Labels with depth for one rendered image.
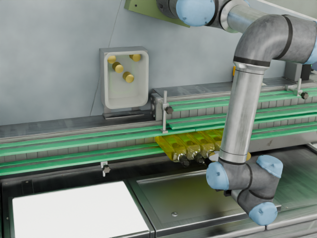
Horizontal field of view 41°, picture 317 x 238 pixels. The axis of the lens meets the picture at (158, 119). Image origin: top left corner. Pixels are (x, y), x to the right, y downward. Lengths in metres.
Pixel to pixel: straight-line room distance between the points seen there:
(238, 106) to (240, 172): 0.18
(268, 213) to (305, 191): 0.50
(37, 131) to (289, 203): 0.97
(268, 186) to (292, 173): 0.64
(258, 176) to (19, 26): 0.97
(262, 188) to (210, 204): 0.33
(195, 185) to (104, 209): 0.37
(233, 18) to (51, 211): 0.88
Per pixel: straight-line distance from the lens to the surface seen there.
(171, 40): 1.76
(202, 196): 1.57
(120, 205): 1.50
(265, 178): 1.23
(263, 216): 1.27
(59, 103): 1.71
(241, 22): 1.39
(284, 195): 1.71
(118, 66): 1.64
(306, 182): 1.82
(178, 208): 1.49
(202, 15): 1.47
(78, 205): 1.51
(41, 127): 1.66
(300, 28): 1.16
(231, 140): 1.14
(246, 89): 1.12
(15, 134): 1.63
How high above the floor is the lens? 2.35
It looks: 60 degrees down
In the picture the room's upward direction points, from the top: 137 degrees clockwise
